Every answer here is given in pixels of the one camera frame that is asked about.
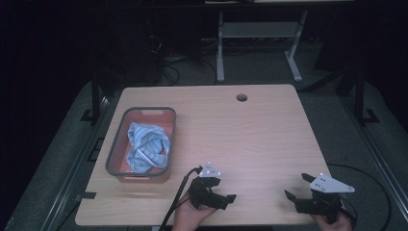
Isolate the person's left hand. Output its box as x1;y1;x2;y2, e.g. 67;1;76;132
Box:
171;192;217;231

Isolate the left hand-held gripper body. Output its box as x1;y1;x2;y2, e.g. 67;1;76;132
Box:
187;162;226;210

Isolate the person's right hand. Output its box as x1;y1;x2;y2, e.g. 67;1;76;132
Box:
312;211;354;231

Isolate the grey metal desk frame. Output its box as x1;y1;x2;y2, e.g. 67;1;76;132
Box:
216;9;310;84

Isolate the aluminium floor rail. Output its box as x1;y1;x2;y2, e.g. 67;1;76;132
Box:
339;94;408;214
39;94;112;231

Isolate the pink basket with grey rim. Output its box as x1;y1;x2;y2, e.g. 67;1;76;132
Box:
105;106;178;185

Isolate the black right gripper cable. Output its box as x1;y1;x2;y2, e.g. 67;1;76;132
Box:
326;163;393;231

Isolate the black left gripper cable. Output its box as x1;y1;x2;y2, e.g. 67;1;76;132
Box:
159;166;204;231

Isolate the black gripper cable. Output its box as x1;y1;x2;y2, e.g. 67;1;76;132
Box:
159;166;204;231
326;163;393;231

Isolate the black metal post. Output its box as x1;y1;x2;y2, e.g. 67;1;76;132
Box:
80;71;102;126
352;67;381;127

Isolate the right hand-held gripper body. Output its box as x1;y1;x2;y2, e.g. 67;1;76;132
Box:
293;172;356;223

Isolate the bundle of floor cables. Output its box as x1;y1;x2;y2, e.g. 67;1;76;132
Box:
147;33;219;88

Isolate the blue striped cloth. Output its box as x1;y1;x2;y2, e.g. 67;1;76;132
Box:
126;121;171;174

